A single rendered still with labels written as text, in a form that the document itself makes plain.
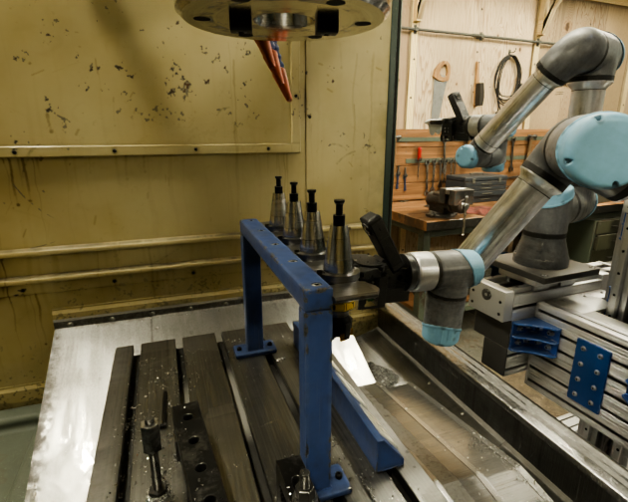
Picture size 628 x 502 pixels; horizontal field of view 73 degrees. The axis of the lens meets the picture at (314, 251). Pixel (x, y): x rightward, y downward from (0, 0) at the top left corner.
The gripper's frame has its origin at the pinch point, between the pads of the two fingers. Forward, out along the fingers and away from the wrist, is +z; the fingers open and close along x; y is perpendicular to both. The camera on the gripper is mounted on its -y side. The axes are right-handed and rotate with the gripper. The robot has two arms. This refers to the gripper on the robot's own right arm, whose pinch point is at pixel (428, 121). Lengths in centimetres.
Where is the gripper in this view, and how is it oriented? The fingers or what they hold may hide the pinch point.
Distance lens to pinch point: 180.2
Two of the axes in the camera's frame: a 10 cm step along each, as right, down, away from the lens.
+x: 7.9, -2.9, 5.3
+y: 1.1, 9.3, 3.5
